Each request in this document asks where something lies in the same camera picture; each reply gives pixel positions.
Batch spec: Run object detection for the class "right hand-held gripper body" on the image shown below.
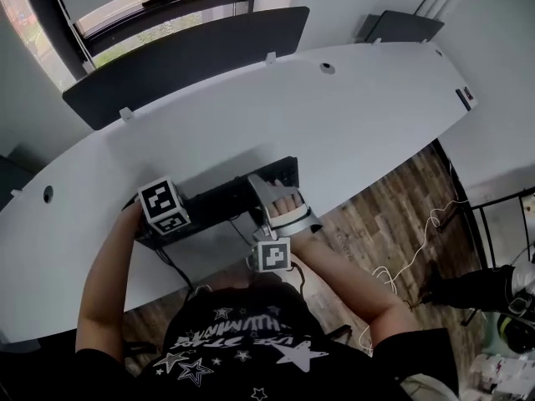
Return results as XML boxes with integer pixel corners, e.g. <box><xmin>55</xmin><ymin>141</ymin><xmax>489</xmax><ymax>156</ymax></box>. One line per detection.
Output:
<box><xmin>246</xmin><ymin>174</ymin><xmax>324</xmax><ymax>273</ymax></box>

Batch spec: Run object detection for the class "person's left forearm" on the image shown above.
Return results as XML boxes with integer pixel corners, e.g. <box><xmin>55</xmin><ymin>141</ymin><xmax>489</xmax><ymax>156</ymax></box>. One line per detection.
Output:
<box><xmin>75</xmin><ymin>201</ymin><xmax>143</xmax><ymax>357</ymax></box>

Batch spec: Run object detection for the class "long dark desk divider panel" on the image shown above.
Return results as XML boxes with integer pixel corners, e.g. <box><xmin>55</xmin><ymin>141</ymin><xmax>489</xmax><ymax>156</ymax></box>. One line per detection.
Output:
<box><xmin>62</xmin><ymin>6</ymin><xmax>311</xmax><ymax>131</ymax></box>

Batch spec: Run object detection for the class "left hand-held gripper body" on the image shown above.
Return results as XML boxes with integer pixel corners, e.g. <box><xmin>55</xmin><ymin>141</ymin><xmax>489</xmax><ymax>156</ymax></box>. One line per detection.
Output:
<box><xmin>136</xmin><ymin>175</ymin><xmax>192</xmax><ymax>237</ymax></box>

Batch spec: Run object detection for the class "black keyboard cable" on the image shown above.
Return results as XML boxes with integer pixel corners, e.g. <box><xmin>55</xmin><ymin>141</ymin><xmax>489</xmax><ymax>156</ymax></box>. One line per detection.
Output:
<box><xmin>155</xmin><ymin>245</ymin><xmax>198</xmax><ymax>298</ymax></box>

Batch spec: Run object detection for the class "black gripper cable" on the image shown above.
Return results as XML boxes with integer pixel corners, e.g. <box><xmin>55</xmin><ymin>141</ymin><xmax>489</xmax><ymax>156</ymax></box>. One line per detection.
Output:
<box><xmin>289</xmin><ymin>260</ymin><xmax>309</xmax><ymax>298</ymax></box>

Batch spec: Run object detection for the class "person's right hand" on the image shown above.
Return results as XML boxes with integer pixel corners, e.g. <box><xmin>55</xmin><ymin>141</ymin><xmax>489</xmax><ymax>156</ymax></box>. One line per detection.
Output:
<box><xmin>267</xmin><ymin>195</ymin><xmax>303</xmax><ymax>217</ymax></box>

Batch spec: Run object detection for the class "black bag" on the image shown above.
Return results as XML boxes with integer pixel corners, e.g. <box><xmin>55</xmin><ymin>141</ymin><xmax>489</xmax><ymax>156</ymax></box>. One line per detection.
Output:
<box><xmin>424</xmin><ymin>264</ymin><xmax>519</xmax><ymax>322</ymax></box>

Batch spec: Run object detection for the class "pile of white packets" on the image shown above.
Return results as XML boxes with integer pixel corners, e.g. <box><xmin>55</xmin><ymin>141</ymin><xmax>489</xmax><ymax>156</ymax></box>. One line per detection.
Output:
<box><xmin>466</xmin><ymin>352</ymin><xmax>535</xmax><ymax>401</ymax></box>

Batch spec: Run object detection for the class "black star-print t-shirt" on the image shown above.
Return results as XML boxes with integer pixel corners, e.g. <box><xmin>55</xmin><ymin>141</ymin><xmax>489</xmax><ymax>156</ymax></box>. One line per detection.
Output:
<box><xmin>0</xmin><ymin>272</ymin><xmax>461</xmax><ymax>401</ymax></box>

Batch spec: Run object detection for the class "white and black helmet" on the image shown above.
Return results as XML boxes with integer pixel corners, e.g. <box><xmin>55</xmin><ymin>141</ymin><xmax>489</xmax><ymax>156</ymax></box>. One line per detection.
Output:
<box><xmin>496</xmin><ymin>242</ymin><xmax>535</xmax><ymax>355</ymax></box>

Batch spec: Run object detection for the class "person's right forearm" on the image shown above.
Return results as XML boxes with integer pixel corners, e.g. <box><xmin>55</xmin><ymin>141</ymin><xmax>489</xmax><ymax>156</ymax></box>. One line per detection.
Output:
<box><xmin>290</xmin><ymin>234</ymin><xmax>421</xmax><ymax>348</ymax></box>

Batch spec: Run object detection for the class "white cable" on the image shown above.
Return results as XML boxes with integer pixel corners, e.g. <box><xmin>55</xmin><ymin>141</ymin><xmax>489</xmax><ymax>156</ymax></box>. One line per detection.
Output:
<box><xmin>358</xmin><ymin>200</ymin><xmax>461</xmax><ymax>357</ymax></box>

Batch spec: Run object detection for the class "dark side divider panel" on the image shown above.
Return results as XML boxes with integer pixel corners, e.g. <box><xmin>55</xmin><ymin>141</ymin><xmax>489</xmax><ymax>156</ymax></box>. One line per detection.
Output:
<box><xmin>0</xmin><ymin>141</ymin><xmax>38</xmax><ymax>202</ymax></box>

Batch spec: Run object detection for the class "black desk control panel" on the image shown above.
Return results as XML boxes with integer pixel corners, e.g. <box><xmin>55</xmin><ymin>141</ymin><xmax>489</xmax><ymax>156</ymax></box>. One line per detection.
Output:
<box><xmin>455</xmin><ymin>86</ymin><xmax>476</xmax><ymax>112</ymax></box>

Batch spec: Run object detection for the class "black keyboard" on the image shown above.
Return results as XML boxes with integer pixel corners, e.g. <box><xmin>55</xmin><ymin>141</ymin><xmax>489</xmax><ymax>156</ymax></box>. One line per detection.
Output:
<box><xmin>134</xmin><ymin>155</ymin><xmax>301</xmax><ymax>249</ymax></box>

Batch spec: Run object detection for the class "short dark desk divider panel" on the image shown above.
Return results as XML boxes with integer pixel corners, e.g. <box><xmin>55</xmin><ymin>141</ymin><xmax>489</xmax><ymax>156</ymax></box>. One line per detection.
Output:
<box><xmin>358</xmin><ymin>9</ymin><xmax>446</xmax><ymax>46</ymax></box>

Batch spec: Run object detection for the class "black metal rack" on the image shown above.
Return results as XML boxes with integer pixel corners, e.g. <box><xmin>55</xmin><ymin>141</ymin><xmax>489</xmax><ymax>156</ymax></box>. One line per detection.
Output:
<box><xmin>463</xmin><ymin>188</ymin><xmax>535</xmax><ymax>275</ymax></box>

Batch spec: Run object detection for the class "black window frame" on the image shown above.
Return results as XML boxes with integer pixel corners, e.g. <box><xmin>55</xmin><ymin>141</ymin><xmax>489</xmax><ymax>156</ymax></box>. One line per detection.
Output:
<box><xmin>21</xmin><ymin>0</ymin><xmax>258</xmax><ymax>82</ymax></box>

